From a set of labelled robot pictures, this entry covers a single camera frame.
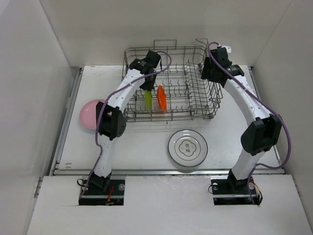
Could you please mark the orange plastic plate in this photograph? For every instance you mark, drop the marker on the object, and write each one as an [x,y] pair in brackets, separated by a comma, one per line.
[161,98]

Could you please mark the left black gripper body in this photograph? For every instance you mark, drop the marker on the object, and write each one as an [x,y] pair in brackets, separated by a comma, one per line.
[149,84]

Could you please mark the grey wire dish rack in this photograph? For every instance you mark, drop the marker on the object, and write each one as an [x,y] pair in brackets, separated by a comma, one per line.
[188,96]

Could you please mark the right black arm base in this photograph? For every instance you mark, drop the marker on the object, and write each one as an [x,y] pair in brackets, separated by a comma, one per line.
[224,194]

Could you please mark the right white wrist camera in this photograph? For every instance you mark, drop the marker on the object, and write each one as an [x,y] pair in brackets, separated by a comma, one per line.
[228,48]

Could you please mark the white plate with grey pattern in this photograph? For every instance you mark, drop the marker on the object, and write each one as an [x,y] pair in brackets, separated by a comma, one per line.
[187,148]

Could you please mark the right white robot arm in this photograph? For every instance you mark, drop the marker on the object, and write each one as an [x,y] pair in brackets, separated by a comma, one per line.
[263,127]

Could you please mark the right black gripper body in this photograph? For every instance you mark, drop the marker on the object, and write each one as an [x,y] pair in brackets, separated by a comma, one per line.
[208,72]

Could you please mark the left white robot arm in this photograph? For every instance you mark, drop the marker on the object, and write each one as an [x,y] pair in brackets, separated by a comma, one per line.
[110,122]

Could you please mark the green plastic plate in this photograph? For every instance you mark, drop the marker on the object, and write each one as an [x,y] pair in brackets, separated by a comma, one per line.
[148,99]

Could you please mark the pink plastic plate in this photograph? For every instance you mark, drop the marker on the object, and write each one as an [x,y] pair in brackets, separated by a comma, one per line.
[88,114]

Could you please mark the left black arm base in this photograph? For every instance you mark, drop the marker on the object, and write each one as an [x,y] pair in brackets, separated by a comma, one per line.
[113,196]

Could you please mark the aluminium rail across table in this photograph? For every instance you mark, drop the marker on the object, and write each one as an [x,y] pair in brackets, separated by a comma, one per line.
[59,172]

